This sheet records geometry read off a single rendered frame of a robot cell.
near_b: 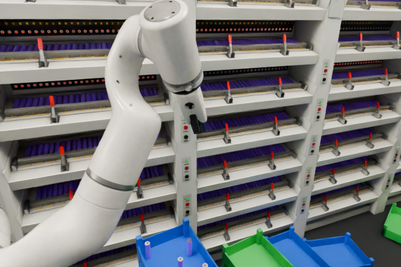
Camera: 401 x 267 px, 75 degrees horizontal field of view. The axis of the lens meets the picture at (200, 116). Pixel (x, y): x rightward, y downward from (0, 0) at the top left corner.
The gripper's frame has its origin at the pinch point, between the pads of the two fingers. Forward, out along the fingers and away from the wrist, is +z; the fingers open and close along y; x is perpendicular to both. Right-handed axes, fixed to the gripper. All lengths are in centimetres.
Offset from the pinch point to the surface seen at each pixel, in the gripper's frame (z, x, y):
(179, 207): 64, 20, 2
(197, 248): 49, 12, -20
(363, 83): 64, -88, 49
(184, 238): 51, 17, -15
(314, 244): 124, -46, -15
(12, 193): 26, 73, 5
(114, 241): 63, 50, -8
